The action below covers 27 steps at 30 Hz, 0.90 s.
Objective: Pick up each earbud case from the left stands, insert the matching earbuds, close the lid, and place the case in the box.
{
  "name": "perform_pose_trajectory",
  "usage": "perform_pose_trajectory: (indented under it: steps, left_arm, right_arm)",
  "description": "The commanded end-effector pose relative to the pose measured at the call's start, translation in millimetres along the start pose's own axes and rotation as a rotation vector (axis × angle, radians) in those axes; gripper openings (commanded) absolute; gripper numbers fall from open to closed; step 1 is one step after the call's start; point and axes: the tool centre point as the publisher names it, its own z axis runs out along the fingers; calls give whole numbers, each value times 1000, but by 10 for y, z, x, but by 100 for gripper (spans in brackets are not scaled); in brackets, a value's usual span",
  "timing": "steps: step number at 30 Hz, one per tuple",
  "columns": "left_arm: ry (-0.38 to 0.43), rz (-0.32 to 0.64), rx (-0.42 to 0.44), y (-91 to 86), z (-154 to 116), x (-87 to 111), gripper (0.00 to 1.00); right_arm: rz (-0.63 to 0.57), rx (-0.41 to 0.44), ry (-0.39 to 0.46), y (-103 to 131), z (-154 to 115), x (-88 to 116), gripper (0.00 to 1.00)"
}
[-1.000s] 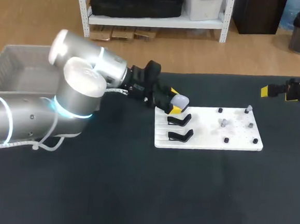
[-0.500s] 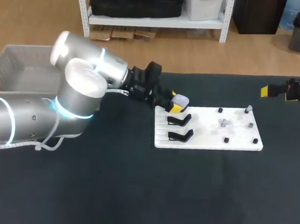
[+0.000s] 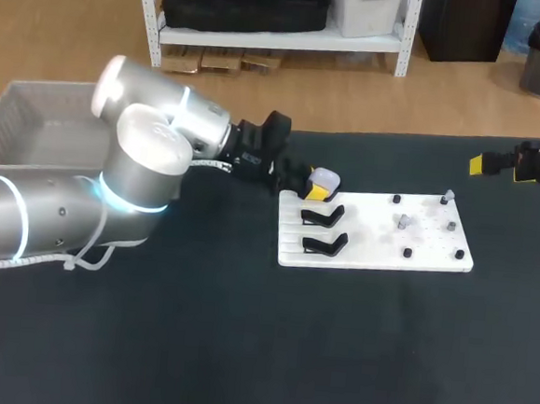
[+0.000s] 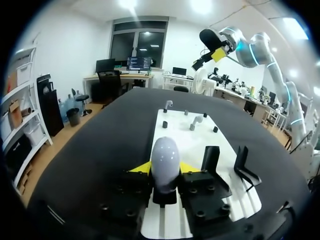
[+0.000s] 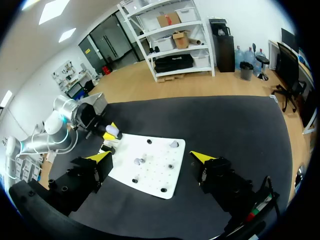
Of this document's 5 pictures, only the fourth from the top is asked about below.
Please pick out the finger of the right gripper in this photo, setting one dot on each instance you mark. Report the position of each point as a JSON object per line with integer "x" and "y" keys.
{"x": 201, "y": 62}
{"x": 218, "y": 55}

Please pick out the white plate with black stands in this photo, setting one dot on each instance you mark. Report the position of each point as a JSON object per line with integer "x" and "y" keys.
{"x": 176, "y": 130}

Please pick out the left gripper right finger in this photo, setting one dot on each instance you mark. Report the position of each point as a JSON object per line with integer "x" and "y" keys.
{"x": 202, "y": 192}

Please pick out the white earbud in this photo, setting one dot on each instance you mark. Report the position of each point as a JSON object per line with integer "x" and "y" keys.
{"x": 168, "y": 104}
{"x": 196, "y": 121}

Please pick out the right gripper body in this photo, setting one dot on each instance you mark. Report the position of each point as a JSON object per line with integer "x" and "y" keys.
{"x": 211, "y": 38}

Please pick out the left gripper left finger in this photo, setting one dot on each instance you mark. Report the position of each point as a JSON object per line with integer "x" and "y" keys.
{"x": 130, "y": 190}

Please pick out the pale grey earbud case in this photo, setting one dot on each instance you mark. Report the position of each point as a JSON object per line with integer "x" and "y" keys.
{"x": 165, "y": 160}

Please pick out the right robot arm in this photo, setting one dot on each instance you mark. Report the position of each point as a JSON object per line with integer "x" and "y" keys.
{"x": 251, "y": 53}

